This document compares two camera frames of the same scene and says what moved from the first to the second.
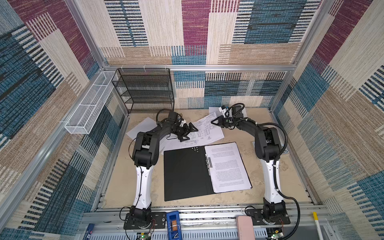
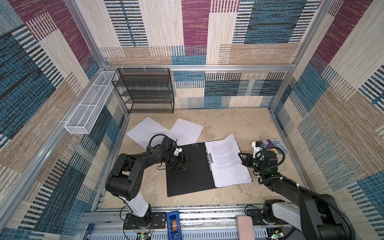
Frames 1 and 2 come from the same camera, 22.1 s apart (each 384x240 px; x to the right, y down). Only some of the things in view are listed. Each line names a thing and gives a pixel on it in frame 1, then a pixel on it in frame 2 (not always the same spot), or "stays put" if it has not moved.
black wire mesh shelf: [145, 89] stays put
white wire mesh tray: [84, 118] stays put
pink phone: [245, 227] stays put
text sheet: [219, 112] to [227, 168]
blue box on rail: [174, 227] stays put
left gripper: [185, 132] to [180, 161]
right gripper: [220, 121] to [247, 158]
